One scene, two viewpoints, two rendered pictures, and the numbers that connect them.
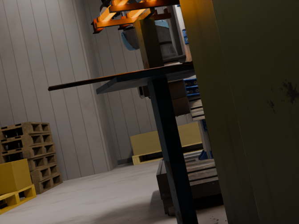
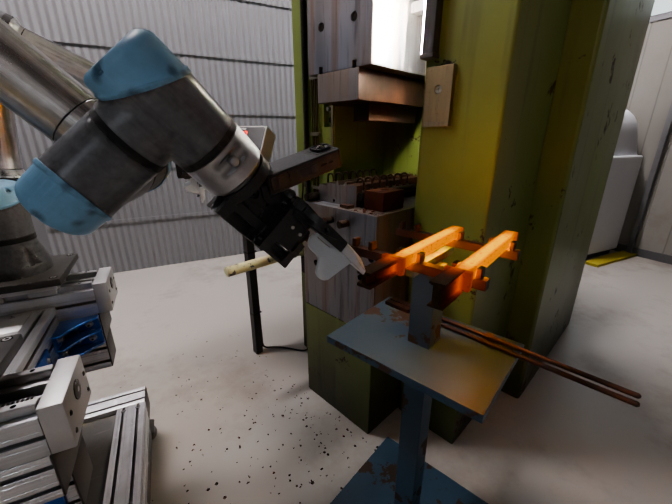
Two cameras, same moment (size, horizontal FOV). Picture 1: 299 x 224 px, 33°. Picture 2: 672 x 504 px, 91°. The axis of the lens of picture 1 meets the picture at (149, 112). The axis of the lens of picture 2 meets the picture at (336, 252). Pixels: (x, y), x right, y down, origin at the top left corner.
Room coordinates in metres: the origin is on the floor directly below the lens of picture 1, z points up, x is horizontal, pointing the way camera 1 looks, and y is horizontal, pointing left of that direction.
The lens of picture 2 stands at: (2.47, 0.48, 1.15)
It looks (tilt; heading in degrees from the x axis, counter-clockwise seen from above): 19 degrees down; 241
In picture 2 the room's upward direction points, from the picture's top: straight up
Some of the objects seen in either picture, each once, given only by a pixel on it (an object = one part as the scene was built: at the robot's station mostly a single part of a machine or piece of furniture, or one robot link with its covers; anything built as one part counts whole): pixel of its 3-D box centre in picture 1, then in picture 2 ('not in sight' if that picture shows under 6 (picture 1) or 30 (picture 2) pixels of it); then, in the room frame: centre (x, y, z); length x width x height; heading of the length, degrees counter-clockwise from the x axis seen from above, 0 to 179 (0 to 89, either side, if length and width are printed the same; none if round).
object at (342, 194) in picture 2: not in sight; (372, 186); (1.67, -0.67, 0.96); 0.42 x 0.20 x 0.09; 16
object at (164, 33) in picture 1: (157, 32); not in sight; (2.84, -0.14, 0.98); 0.13 x 0.12 x 0.14; 75
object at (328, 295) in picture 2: not in sight; (381, 249); (1.64, -0.62, 0.69); 0.56 x 0.38 x 0.45; 16
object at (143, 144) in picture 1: (171, 141); not in sight; (7.87, -0.24, 0.21); 1.23 x 0.89 x 0.43; 88
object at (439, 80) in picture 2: not in sight; (438, 97); (1.66, -0.35, 1.27); 0.09 x 0.02 x 0.17; 106
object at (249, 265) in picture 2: not in sight; (270, 259); (2.05, -0.92, 0.62); 0.44 x 0.05 x 0.05; 16
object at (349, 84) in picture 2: not in sight; (375, 92); (1.67, -0.67, 1.32); 0.42 x 0.20 x 0.10; 16
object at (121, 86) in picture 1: (156, 77); (423, 343); (1.92, -0.05, 0.65); 0.40 x 0.30 x 0.02; 110
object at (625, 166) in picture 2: not in sight; (578, 182); (-1.38, -1.34, 0.71); 0.71 x 0.60 x 1.43; 86
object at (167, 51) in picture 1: (163, 52); not in sight; (2.84, -0.15, 0.87); 0.15 x 0.15 x 0.10
